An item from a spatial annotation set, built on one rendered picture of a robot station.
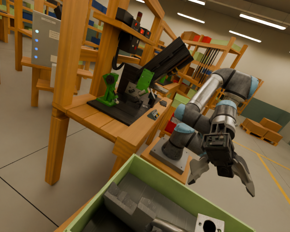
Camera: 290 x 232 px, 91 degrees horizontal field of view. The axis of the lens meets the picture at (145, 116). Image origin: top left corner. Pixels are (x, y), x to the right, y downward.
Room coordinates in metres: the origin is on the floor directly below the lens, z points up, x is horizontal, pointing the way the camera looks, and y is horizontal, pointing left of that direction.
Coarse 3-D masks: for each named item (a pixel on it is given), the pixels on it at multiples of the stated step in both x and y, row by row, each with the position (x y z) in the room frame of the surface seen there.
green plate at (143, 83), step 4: (144, 68) 1.46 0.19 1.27; (144, 72) 1.44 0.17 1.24; (148, 72) 1.44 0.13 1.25; (152, 72) 1.44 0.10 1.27; (140, 76) 1.43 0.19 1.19; (144, 76) 1.43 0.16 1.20; (148, 76) 1.43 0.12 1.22; (152, 76) 1.43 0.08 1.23; (140, 80) 1.42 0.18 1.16; (144, 80) 1.42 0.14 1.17; (148, 80) 1.42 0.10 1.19; (140, 84) 1.41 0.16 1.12; (144, 84) 1.41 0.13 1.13; (148, 84) 1.40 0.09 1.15; (140, 88) 1.40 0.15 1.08; (144, 88) 1.39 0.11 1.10
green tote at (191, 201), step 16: (128, 160) 0.53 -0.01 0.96; (144, 160) 0.57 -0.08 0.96; (144, 176) 0.56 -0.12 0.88; (160, 176) 0.54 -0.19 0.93; (160, 192) 0.53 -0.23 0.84; (176, 192) 0.52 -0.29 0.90; (192, 192) 0.50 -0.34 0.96; (96, 208) 0.33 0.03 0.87; (192, 208) 0.49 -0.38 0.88; (208, 208) 0.48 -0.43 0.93; (80, 224) 0.25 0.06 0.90; (240, 224) 0.45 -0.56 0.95
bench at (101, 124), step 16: (80, 96) 1.12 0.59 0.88; (160, 96) 2.22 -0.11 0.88; (64, 112) 0.85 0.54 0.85; (80, 112) 0.88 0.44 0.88; (96, 112) 0.97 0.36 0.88; (64, 128) 0.91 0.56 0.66; (96, 128) 0.80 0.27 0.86; (112, 128) 0.85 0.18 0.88; (48, 144) 0.87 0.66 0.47; (64, 144) 0.94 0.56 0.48; (48, 160) 0.87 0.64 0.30; (48, 176) 0.87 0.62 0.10; (112, 176) 0.76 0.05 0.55
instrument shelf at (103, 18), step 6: (96, 12) 1.17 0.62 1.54; (96, 18) 1.18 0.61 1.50; (102, 18) 1.16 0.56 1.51; (108, 18) 1.15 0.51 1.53; (114, 24) 1.14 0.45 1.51; (120, 24) 1.13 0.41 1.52; (126, 30) 1.21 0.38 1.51; (132, 30) 1.30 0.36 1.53; (138, 36) 1.44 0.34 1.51; (144, 36) 1.58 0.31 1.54; (144, 42) 2.03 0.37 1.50; (150, 42) 1.80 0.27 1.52
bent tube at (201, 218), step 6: (198, 216) 0.23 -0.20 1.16; (204, 216) 0.23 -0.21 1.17; (150, 222) 0.31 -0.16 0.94; (156, 222) 0.31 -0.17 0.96; (162, 222) 0.30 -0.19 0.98; (168, 222) 0.31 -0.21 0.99; (198, 222) 0.22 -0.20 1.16; (204, 222) 0.22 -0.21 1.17; (210, 222) 0.22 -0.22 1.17; (216, 222) 0.21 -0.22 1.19; (222, 222) 0.21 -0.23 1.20; (162, 228) 0.29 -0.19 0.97; (168, 228) 0.29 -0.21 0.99; (174, 228) 0.29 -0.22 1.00; (180, 228) 0.29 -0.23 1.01; (198, 228) 0.21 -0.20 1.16; (204, 228) 0.21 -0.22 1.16; (210, 228) 0.22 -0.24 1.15; (216, 228) 0.20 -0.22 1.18; (222, 228) 0.20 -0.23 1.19
